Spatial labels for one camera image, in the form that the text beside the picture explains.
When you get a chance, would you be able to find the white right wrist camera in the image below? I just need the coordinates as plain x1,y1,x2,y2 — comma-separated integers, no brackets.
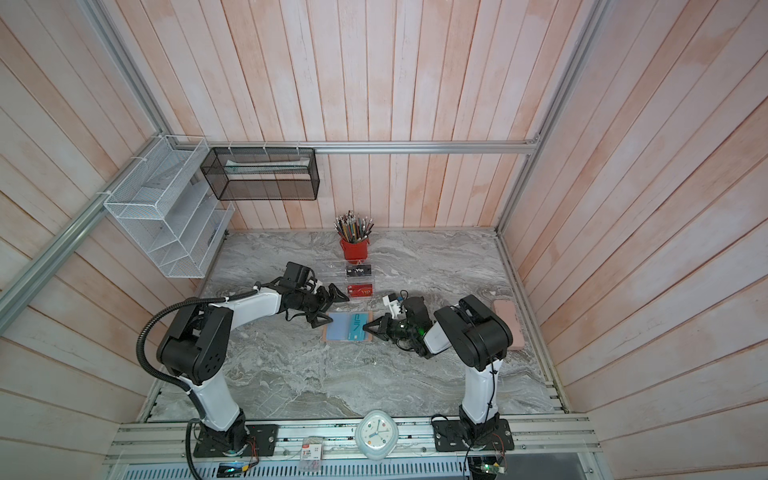
382,293,403,320

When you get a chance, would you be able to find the left blue circuit board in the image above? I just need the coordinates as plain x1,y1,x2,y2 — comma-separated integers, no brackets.
216,462,250,479

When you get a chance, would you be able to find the clear acrylic organizer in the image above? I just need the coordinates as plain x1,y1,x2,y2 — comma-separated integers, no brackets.
316,259,375,294

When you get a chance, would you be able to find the red pencil cup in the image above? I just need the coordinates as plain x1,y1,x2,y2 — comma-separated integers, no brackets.
339,238,369,263

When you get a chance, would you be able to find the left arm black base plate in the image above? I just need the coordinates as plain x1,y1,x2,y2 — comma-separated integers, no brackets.
192,424,279,458

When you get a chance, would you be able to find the bundle of coloured pencils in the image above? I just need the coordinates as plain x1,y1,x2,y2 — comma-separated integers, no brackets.
335,210,374,244

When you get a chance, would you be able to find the white analog clock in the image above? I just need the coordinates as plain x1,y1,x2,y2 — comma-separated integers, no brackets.
354,410,399,461

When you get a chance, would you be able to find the small red white box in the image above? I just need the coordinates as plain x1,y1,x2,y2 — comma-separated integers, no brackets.
298,436,324,473

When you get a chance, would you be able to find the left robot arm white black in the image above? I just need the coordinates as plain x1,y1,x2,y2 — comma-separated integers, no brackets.
156,262,350,432

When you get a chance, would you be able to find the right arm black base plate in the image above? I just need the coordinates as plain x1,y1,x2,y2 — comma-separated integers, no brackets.
430,415,515,453

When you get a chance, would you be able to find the aluminium frame rail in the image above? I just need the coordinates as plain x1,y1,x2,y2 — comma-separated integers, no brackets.
206,140,539,155

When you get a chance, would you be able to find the red credit card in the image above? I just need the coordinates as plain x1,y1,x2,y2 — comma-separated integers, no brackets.
346,283,374,298

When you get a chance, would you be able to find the teal credit card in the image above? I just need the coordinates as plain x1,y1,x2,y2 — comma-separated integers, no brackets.
347,312,369,342

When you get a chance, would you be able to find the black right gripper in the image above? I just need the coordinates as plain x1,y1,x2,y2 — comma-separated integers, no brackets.
364,313,418,342

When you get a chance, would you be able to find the pink card holder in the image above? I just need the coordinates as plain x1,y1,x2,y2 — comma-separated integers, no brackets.
322,310,376,345

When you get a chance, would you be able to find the white wire mesh shelf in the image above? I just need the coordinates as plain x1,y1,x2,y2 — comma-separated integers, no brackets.
104,135,234,279

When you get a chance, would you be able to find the black wire mesh basket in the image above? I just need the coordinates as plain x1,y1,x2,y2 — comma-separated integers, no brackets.
201,146,320,201

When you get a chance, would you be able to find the black corrugated cable hose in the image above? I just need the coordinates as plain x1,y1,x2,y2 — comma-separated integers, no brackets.
135,290,259,480

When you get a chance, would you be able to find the green circuit board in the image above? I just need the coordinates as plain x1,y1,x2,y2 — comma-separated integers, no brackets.
467,456,506,480

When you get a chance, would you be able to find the pink case on table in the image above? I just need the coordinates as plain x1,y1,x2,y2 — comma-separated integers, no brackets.
492,300,525,351

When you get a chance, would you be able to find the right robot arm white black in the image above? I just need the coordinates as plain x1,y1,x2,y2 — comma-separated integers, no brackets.
363,293,514,430

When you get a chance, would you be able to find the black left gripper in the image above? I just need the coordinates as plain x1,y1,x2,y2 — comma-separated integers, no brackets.
294,283,350,328

